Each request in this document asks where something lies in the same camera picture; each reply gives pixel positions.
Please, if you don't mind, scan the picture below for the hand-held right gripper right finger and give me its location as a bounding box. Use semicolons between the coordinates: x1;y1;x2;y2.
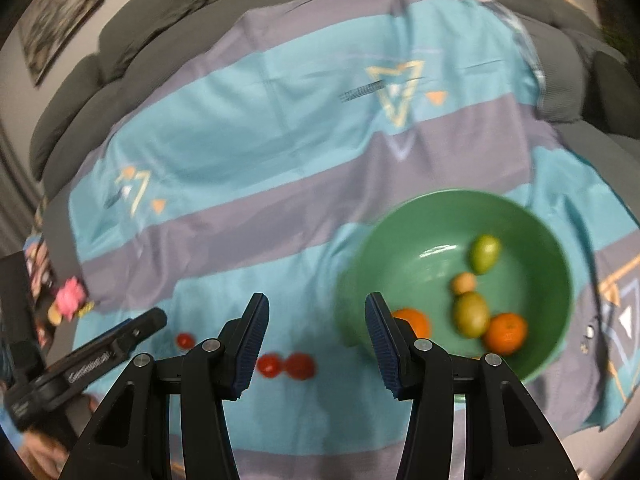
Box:
364;291;578;480

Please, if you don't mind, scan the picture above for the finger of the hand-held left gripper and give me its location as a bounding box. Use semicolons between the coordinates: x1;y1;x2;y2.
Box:
54;308;169;392

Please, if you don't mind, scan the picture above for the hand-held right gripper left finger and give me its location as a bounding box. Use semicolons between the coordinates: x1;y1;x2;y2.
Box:
60;292;271;480

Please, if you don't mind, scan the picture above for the orange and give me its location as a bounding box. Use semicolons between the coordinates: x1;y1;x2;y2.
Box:
482;312;529;357
391;308;432;341

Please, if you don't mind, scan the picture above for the small tan round fruit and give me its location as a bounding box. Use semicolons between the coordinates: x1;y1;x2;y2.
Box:
451;272;478;296

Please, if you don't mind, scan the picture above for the green bowl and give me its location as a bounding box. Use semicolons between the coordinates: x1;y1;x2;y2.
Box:
336;189;573;403

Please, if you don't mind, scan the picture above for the pink plush toy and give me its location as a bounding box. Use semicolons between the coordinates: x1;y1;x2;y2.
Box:
55;280;88;318

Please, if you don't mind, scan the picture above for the teal and grey striped blanket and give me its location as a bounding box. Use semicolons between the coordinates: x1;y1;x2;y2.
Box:
42;0;640;480

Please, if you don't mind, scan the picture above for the grey sofa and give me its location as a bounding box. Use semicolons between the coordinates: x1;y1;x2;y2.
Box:
27;0;640;196

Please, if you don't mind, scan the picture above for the framed wall picture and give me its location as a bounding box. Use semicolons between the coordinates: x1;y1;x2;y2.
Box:
17;0;106;87

